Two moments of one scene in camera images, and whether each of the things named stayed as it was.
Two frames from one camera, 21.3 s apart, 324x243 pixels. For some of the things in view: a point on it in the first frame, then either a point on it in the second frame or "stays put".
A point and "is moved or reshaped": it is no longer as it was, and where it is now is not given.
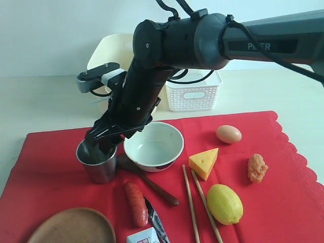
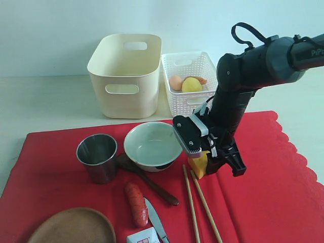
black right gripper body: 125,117 → 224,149
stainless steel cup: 100,161 stays put
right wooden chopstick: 210,217 stays put
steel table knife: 157,223 stays put
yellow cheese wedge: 202,163 stays put
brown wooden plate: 75,225 stays put
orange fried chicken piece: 257,168 → 202,80
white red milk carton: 148,235 stays put
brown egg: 228,134 is moved or reshaped
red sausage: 137,204 stays put
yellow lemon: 224,205 → 191,84
